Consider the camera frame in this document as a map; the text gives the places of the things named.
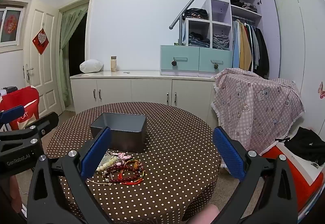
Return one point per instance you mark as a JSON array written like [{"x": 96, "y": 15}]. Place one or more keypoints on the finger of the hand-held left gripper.
[
  {"x": 12, "y": 112},
  {"x": 48, "y": 122}
]

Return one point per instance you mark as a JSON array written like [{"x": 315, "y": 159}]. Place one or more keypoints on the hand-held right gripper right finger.
[{"x": 228, "y": 153}]

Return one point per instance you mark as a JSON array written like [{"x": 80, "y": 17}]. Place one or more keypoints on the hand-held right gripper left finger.
[{"x": 96, "y": 153}]

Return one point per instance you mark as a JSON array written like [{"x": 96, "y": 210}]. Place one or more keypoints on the pale jade pendant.
[{"x": 106, "y": 156}]

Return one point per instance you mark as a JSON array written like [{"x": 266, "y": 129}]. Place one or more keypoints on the grey metal box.
[{"x": 127, "y": 135}]

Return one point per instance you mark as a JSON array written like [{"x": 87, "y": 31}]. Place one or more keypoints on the person's left forearm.
[{"x": 12, "y": 191}]

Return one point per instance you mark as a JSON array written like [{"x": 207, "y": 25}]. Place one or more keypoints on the red printed chair cover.
[{"x": 25, "y": 99}]

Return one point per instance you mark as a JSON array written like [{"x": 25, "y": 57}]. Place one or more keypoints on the white device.
[{"x": 7, "y": 90}]

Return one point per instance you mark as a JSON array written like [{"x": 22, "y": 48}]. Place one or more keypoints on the white panel door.
[{"x": 48, "y": 74}]

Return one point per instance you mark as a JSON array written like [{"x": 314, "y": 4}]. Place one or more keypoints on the brown polka dot tablecloth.
[{"x": 177, "y": 163}]

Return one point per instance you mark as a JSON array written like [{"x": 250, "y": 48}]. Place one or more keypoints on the pink checked printed blanket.
[{"x": 254, "y": 107}]

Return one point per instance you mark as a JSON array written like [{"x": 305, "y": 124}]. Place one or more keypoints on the person's leg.
[{"x": 203, "y": 215}]

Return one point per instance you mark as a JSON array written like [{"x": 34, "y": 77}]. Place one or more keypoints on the white pillow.
[{"x": 91, "y": 66}]

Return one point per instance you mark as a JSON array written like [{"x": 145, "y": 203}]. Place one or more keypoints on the white framed window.
[{"x": 12, "y": 41}]

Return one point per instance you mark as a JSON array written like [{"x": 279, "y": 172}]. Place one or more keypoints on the red diamond door decoration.
[{"x": 40, "y": 41}]

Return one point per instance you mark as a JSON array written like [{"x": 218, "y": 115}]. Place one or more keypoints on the black bag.
[{"x": 304, "y": 144}]

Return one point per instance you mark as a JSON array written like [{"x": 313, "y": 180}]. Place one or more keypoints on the white sideboard cabinet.
[{"x": 152, "y": 92}]

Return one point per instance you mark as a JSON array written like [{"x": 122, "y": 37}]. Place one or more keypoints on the red and white stool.
[{"x": 304, "y": 188}]

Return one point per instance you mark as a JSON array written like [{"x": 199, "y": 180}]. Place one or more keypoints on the beige bottle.
[{"x": 113, "y": 64}]

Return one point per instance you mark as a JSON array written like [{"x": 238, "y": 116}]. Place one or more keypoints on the red paper window decoration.
[{"x": 10, "y": 24}]

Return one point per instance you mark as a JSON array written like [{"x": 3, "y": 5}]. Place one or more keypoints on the green curtain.
[{"x": 68, "y": 33}]

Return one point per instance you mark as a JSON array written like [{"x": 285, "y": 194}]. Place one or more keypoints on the teal drawer unit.
[{"x": 188, "y": 57}]

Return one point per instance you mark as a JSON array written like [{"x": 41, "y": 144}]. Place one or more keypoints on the row of hanging clothes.
[{"x": 245, "y": 46}]

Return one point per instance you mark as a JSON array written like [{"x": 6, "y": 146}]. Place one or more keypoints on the folded grey clothes stack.
[{"x": 221, "y": 42}]

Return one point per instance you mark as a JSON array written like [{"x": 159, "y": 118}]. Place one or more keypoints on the folded jeans stack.
[{"x": 199, "y": 40}]

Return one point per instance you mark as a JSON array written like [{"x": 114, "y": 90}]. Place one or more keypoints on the small green plant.
[{"x": 177, "y": 43}]

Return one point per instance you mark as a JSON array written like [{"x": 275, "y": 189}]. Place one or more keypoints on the white wardrobe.
[{"x": 299, "y": 36}]

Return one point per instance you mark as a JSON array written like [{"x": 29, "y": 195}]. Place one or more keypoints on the dark folded clothes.
[{"x": 195, "y": 13}]

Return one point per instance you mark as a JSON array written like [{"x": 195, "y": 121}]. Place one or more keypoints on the dark clothes with grey hat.
[{"x": 243, "y": 4}]

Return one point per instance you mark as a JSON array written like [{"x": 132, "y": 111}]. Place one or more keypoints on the butterfly wall sticker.
[{"x": 321, "y": 90}]

